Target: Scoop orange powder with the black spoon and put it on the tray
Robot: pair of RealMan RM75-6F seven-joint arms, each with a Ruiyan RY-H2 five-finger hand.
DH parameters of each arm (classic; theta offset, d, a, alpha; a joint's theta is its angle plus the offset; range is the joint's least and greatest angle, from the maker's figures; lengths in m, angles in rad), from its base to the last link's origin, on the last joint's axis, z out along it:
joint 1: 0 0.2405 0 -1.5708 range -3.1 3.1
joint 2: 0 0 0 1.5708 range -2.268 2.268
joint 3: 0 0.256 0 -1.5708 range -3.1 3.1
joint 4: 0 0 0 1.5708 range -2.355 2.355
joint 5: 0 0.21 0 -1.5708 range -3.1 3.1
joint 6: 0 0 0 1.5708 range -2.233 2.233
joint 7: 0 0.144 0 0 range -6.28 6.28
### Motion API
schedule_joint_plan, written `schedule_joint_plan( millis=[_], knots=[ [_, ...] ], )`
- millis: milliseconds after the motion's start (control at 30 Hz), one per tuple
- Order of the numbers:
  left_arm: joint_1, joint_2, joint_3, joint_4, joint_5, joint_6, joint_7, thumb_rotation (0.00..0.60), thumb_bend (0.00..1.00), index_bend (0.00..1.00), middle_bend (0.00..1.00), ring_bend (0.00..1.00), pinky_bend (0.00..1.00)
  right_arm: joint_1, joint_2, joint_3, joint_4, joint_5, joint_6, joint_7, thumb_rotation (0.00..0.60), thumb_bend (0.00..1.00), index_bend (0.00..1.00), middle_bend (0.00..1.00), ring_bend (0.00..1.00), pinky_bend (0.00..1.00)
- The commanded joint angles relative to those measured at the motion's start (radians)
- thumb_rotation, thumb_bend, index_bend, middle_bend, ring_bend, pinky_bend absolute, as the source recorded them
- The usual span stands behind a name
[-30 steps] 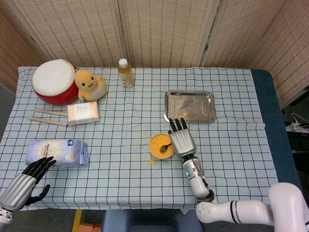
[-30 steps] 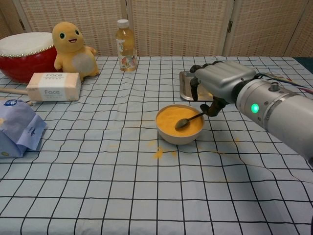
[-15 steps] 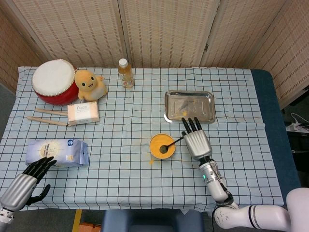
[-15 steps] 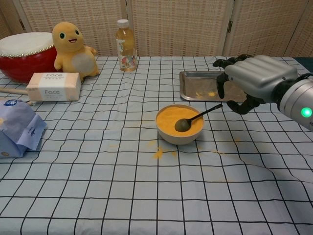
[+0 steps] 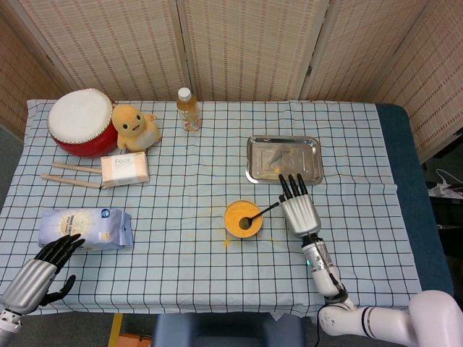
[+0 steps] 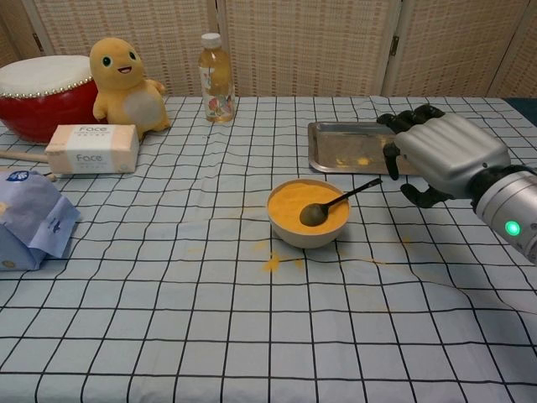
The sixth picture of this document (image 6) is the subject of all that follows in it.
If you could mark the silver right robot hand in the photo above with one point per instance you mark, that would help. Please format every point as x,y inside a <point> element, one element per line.
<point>453,151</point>

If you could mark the black spoon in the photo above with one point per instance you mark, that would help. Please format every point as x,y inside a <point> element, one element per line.
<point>314,214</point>

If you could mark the silver metal tray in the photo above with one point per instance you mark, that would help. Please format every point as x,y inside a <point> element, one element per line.
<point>348,147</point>

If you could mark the bowl of orange powder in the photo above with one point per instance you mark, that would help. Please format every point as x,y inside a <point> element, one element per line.
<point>308,237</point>

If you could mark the orange-yellow powder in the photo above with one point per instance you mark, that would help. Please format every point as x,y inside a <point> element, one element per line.
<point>289,210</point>

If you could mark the woven folding screen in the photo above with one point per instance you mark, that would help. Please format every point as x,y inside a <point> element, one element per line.
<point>302,42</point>

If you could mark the clear plastic drink bottle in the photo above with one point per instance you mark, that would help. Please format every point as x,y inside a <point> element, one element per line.
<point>217,84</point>

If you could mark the blue checked tablecloth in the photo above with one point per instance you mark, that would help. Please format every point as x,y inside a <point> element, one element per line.
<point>210,315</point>

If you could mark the yellow plush dinosaur toy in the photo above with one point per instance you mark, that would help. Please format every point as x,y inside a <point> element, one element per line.
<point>126,84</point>

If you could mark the pink Face tissue pack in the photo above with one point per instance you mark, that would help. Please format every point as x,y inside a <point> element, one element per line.
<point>94,149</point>

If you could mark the red drum with white skin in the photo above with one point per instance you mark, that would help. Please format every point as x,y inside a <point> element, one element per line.
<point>38,101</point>

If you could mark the blue paper package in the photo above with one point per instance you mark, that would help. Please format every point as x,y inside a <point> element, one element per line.
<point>29,218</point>

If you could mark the wooden drumstick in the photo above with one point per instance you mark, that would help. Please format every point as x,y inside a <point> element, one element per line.
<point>21,155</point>

